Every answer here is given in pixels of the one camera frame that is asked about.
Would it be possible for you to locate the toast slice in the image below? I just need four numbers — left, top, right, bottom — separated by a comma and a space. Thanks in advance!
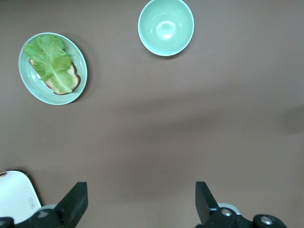
28, 58, 82, 95

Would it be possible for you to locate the white toaster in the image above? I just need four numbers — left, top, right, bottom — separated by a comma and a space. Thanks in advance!
0, 169, 43, 225

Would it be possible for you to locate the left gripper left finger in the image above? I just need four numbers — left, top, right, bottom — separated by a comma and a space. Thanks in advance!
0, 181, 89, 228

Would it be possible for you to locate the mint green plate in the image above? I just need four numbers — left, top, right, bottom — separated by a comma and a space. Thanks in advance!
18, 32, 88, 106

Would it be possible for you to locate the mint green bowl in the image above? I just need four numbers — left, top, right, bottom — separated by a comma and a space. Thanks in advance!
138, 0, 195, 57

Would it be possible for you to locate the green lettuce leaf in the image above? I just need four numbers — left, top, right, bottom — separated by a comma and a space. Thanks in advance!
22, 34, 73, 94

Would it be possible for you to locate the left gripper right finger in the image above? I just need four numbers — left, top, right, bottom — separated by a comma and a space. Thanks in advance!
195, 181, 289, 228

